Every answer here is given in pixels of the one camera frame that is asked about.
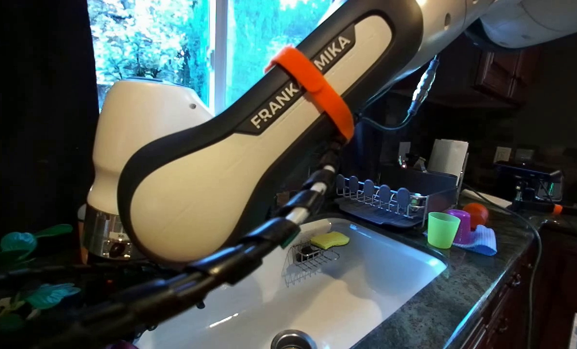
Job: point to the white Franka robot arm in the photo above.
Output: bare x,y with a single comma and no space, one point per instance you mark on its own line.
236,182

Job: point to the white kitchen sink basin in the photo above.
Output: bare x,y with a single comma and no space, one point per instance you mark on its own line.
366,284

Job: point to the steel sink drain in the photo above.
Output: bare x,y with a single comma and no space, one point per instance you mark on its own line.
292,341

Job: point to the yellow sponge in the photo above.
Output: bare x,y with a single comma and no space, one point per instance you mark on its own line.
329,242

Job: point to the white paper towel roll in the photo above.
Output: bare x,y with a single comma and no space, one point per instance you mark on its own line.
447,158

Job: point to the lime green plastic cup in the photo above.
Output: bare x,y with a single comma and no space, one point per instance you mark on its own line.
441,232

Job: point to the purple plastic cup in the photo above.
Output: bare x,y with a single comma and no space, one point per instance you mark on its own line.
462,224

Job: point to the kitchen window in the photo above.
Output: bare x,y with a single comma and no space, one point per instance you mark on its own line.
153,40

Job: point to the orange round object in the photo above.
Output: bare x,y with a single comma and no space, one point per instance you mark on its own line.
478,215

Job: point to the blue striped dish cloth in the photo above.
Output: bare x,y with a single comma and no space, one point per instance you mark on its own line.
482,244

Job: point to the black countertop appliance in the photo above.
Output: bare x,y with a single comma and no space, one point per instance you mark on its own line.
530,185

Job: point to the small orange object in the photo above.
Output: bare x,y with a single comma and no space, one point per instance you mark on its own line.
555,211

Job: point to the green leafy plant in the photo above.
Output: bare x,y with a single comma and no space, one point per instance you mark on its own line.
17,244

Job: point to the wall outlet plate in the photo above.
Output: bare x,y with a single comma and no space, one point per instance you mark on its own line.
501,154
524,154

